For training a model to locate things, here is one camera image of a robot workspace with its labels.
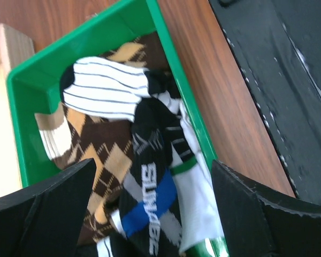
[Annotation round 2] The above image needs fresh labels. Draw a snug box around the black blue sports sock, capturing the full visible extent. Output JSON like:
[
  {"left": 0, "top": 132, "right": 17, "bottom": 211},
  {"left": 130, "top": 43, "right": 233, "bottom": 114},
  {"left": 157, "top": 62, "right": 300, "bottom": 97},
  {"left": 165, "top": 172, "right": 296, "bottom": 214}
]
[{"left": 119, "top": 70, "right": 195, "bottom": 256}]

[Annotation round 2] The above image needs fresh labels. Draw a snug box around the wooden hanger rack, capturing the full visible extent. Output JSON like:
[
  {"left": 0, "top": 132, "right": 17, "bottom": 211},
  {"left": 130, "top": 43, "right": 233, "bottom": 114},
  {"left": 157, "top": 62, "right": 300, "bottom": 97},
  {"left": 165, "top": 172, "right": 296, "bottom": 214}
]
[{"left": 0, "top": 24, "right": 35, "bottom": 197}]

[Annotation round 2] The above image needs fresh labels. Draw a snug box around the white black striped sock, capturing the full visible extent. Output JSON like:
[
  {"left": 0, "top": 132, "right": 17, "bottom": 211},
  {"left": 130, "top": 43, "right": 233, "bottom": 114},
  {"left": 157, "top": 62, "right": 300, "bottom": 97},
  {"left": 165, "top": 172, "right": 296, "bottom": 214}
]
[{"left": 59, "top": 56, "right": 181, "bottom": 122}]

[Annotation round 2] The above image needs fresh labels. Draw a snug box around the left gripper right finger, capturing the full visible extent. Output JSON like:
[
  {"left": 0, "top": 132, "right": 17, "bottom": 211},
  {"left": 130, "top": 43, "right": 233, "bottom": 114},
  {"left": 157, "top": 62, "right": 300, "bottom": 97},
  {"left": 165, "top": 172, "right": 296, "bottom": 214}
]
[{"left": 211, "top": 160, "right": 321, "bottom": 256}]

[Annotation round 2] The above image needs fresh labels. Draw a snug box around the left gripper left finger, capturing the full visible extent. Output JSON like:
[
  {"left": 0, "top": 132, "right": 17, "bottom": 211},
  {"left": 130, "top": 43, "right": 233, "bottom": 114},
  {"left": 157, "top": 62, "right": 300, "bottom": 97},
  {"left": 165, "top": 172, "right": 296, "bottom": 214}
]
[{"left": 0, "top": 158, "right": 96, "bottom": 256}]

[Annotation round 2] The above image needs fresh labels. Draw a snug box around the brown argyle sock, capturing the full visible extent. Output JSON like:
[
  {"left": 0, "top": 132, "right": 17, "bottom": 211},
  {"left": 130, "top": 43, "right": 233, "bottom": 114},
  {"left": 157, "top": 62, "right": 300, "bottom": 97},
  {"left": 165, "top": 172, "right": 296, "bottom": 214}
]
[{"left": 35, "top": 32, "right": 171, "bottom": 246}]

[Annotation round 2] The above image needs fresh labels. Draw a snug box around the green plastic bin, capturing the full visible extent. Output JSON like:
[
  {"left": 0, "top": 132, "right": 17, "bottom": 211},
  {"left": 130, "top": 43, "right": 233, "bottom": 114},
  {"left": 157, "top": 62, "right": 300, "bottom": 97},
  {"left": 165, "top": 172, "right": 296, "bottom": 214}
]
[{"left": 7, "top": 1, "right": 229, "bottom": 256}]

